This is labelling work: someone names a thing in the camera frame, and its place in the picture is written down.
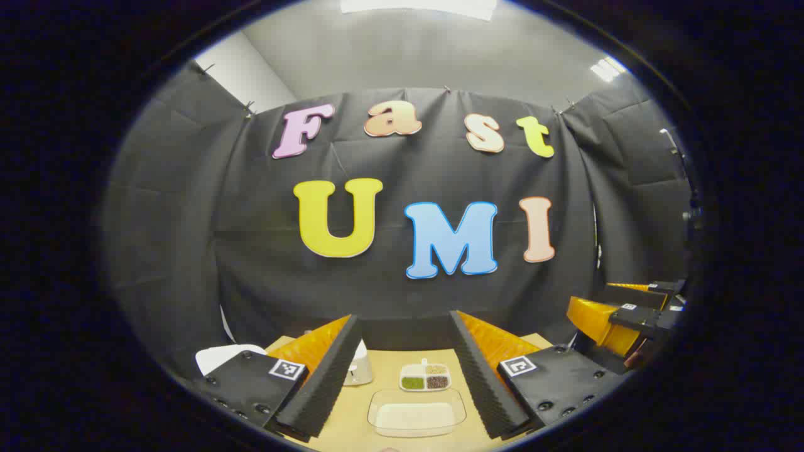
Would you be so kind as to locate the black backdrop cloth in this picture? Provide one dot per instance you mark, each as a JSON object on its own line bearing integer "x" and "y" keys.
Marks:
{"x": 389, "y": 289}

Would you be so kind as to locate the white divided bean dish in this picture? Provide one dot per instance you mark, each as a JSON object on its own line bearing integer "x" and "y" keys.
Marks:
{"x": 425, "y": 376}

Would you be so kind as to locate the white rice cooker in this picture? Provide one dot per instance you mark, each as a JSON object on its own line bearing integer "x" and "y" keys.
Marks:
{"x": 220, "y": 356}

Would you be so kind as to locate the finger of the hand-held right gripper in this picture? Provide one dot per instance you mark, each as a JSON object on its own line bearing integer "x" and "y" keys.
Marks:
{"x": 634, "y": 296}
{"x": 647, "y": 319}

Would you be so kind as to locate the clear tray of white rice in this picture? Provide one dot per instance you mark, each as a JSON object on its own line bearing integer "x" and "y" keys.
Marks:
{"x": 414, "y": 415}

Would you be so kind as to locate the small ceiling light panel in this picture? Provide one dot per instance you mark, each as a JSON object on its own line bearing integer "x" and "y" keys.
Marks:
{"x": 608, "y": 69}

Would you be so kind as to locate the large ceiling light panel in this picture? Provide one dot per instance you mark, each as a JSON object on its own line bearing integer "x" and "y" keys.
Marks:
{"x": 418, "y": 6}

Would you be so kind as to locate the white toaster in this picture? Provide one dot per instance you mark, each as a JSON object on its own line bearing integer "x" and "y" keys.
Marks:
{"x": 359, "y": 370}

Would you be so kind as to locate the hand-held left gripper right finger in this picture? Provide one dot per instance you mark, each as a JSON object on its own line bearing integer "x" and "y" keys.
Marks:
{"x": 483, "y": 383}

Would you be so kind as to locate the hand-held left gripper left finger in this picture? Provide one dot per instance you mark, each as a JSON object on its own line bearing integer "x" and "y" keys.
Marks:
{"x": 326, "y": 383}

